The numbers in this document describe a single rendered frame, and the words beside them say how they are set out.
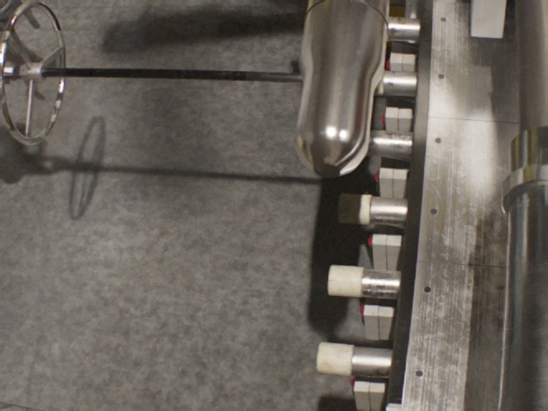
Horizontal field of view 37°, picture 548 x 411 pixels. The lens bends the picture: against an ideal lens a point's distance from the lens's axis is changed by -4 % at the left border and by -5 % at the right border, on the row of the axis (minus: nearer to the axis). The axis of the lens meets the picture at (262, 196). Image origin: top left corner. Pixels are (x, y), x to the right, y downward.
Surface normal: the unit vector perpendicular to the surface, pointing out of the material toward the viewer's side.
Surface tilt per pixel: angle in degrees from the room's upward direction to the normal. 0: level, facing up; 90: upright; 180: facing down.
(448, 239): 0
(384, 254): 90
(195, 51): 0
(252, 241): 0
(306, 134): 42
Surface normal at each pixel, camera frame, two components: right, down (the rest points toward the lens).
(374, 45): 0.73, -0.22
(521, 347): -0.75, -0.42
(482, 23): -0.16, 0.87
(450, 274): -0.14, -0.50
